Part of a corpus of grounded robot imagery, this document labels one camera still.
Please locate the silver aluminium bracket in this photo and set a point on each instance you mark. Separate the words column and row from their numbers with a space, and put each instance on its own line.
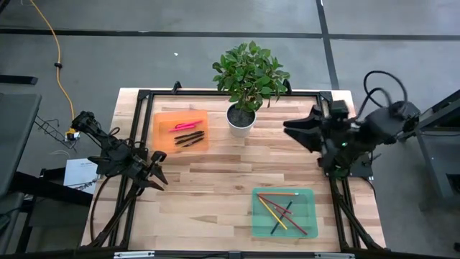
column 334, row 255
column 133, row 254

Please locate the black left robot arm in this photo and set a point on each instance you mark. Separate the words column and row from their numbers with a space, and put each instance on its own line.
column 108, row 144

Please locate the green leafy plant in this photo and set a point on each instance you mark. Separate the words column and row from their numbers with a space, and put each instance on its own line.
column 249, row 72

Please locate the orange translucent plastic tray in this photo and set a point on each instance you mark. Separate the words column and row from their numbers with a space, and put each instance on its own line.
column 165, row 144

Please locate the dark green pencil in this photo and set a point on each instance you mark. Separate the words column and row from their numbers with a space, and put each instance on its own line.
column 275, row 226

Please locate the black floor strip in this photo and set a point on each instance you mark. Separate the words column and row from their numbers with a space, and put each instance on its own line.
column 18, row 79

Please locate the thick black pen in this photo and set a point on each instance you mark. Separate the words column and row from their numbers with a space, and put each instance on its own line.
column 189, row 139

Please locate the yellow pencil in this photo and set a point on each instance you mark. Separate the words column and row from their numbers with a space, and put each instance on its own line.
column 272, row 213

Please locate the orange pencil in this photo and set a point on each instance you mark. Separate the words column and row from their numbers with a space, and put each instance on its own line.
column 276, row 194

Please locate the grey metal cart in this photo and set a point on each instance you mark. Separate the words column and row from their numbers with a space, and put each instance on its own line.
column 449, row 118

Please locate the black floor beam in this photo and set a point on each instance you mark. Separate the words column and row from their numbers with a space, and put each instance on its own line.
column 54, row 190

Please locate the grey desk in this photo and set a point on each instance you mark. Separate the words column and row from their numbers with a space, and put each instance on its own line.
column 14, row 136

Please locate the slim black pen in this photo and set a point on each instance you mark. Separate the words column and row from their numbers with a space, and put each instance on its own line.
column 190, row 135
column 194, row 142

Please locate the dark potting soil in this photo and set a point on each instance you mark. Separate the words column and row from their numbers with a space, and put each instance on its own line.
column 240, row 118

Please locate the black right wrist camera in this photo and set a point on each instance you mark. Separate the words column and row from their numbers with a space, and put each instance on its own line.
column 339, row 107

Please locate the white ribbed plant pot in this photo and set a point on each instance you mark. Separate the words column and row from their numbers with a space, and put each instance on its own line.
column 240, row 131

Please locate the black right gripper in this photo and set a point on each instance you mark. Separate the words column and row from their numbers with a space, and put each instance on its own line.
column 338, row 136

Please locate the pink pen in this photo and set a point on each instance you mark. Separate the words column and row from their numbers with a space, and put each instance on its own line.
column 181, row 128
column 190, row 124

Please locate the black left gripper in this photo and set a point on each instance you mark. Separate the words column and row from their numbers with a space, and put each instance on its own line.
column 140, row 171

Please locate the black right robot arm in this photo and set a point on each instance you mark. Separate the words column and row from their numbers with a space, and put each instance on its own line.
column 384, row 126

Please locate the white paper sheet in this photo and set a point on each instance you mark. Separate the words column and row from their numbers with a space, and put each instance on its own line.
column 77, row 172

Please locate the green translucent plastic tray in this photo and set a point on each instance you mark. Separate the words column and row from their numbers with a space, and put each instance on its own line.
column 305, row 201

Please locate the black aluminium table frame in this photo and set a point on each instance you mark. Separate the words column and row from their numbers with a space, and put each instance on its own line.
column 187, row 93

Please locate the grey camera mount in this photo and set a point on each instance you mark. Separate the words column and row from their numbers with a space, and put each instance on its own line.
column 234, row 255

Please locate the red pencil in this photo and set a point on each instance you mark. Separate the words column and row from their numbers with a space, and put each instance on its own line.
column 275, row 204
column 294, row 223

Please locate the yellow white plug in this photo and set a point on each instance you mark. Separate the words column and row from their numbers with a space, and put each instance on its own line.
column 72, row 135

